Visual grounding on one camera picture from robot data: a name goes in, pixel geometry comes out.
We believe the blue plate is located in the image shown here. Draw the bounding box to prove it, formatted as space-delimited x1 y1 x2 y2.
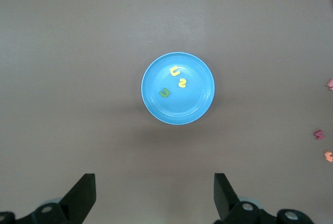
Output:
140 51 216 125

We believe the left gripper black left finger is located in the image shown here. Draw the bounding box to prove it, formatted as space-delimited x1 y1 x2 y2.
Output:
0 173 97 224

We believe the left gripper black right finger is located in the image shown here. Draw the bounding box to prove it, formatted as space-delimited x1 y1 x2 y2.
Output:
213 173 313 224

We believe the brown table cover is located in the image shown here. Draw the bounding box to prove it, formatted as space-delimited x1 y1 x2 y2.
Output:
0 0 333 224

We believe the yellow letter u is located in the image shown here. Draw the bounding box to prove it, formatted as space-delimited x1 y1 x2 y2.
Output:
169 65 182 77

